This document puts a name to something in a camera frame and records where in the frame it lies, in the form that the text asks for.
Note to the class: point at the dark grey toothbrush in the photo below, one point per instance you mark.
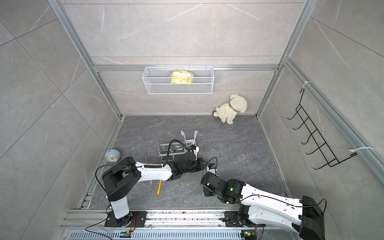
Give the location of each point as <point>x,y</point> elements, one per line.
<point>184,138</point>

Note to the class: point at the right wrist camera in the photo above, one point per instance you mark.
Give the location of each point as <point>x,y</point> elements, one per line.
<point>212,168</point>

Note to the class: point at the yellow toothbrush pink bristles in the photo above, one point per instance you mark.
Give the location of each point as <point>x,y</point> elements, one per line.
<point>159,187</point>

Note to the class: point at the white wire wall basket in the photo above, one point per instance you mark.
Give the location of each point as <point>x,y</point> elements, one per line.
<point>157,80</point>

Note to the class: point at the yellow packet in basket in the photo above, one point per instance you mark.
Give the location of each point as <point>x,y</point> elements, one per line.
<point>182,77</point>

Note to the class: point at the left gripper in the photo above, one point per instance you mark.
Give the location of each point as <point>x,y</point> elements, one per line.
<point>201,165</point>

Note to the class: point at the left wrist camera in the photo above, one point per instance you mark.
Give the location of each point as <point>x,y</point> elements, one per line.
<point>193,148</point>

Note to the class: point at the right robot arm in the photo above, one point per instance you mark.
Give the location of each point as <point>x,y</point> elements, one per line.
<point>303,216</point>

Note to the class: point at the black wall hook rack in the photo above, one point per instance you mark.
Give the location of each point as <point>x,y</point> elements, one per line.
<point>316,137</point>

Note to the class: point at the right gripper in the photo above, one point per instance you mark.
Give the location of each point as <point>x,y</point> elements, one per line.
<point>206,192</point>

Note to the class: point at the white toothbrush holder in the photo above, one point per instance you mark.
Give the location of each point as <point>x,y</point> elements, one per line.
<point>176,149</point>

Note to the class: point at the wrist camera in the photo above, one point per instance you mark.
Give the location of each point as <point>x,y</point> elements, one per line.
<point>212,168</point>
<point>193,148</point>

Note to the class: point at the white plush dog toy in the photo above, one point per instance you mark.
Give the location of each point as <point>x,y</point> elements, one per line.
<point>228,111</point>

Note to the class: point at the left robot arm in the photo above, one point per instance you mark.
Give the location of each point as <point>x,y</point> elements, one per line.
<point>120,179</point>

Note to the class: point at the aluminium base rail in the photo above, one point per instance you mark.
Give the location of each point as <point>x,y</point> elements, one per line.
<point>166,225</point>

